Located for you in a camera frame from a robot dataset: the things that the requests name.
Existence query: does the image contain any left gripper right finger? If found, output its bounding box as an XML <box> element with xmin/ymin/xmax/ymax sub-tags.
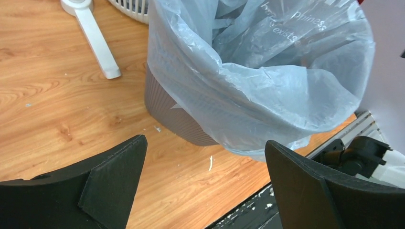
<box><xmin>265</xmin><ymin>140</ymin><xmax>405</xmax><ymax>229</ymax></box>

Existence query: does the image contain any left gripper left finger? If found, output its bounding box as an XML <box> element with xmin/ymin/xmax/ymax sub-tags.
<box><xmin>0</xmin><ymin>135</ymin><xmax>148</xmax><ymax>229</ymax></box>

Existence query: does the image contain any grey mesh trash bin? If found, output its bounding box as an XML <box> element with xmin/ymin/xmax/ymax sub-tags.
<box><xmin>144</xmin><ymin>65</ymin><xmax>218</xmax><ymax>146</ymax></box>

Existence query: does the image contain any light blue plastic bag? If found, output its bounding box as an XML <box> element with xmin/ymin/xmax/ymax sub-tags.
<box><xmin>147</xmin><ymin>0</ymin><xmax>375</xmax><ymax>161</ymax></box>

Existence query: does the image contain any white slotted laundry basket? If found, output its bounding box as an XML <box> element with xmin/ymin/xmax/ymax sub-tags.
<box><xmin>108</xmin><ymin>0</ymin><xmax>149</xmax><ymax>24</ymax></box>

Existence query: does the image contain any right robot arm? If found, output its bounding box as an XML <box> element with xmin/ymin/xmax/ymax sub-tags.
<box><xmin>312</xmin><ymin>136</ymin><xmax>405</xmax><ymax>188</ymax></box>

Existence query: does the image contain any white rack base foot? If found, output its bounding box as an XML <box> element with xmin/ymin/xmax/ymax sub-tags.
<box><xmin>60</xmin><ymin>0</ymin><xmax>121</xmax><ymax>79</ymax></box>

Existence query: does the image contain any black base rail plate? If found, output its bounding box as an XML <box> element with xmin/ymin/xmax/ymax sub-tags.
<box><xmin>207</xmin><ymin>183</ymin><xmax>282</xmax><ymax>229</ymax></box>

